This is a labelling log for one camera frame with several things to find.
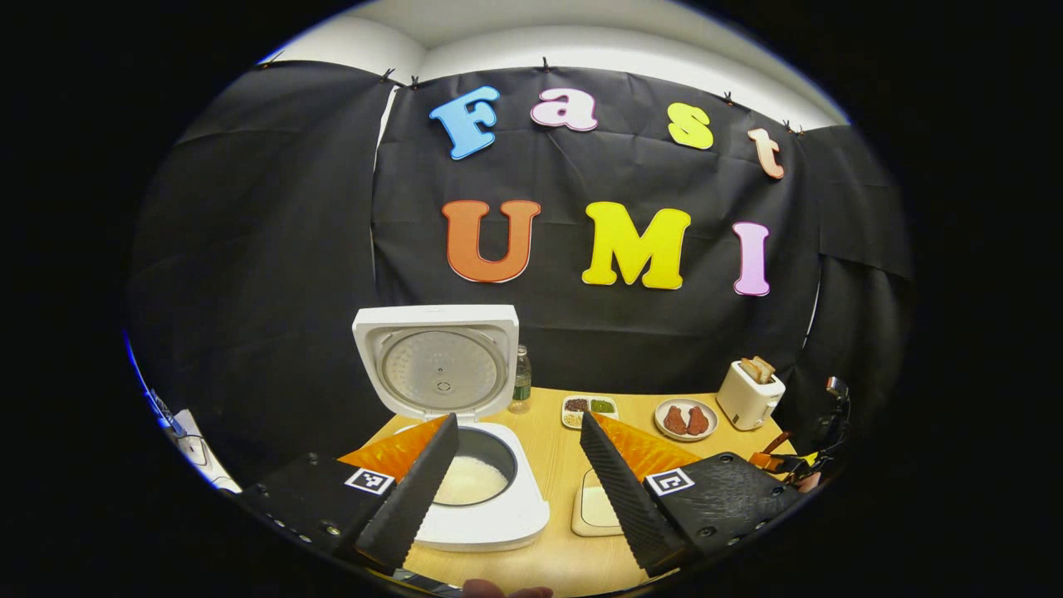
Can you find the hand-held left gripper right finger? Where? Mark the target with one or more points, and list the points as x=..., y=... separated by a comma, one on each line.
x=627, y=498

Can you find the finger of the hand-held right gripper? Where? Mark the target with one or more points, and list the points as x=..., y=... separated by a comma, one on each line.
x=764, y=459

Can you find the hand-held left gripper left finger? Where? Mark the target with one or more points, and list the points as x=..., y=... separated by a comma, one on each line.
x=411, y=498

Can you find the brown wooden spoon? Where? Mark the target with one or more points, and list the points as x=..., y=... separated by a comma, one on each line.
x=779, y=442

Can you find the clear box of rice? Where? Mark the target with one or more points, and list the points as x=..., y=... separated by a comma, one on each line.
x=594, y=508

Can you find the white rice cooker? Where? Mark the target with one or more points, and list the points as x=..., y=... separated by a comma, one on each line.
x=440, y=365

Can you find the white toaster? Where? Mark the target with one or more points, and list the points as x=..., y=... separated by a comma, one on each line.
x=747, y=403

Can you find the toast slice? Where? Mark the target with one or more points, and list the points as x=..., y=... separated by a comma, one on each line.
x=751, y=370
x=765, y=366

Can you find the brown meat piece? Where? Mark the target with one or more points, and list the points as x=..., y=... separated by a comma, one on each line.
x=674, y=420
x=698, y=420

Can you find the white round plate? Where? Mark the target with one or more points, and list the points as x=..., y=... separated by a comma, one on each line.
x=685, y=438

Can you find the white divided condiment dish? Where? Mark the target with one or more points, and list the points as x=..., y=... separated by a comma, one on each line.
x=591, y=406

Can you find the clear plastic water bottle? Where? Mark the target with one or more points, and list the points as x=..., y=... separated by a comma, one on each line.
x=521, y=386

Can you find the blue white printed panel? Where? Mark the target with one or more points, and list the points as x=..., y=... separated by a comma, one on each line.
x=166, y=411

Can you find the black backdrop cloth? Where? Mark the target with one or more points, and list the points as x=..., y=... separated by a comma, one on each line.
x=274, y=249

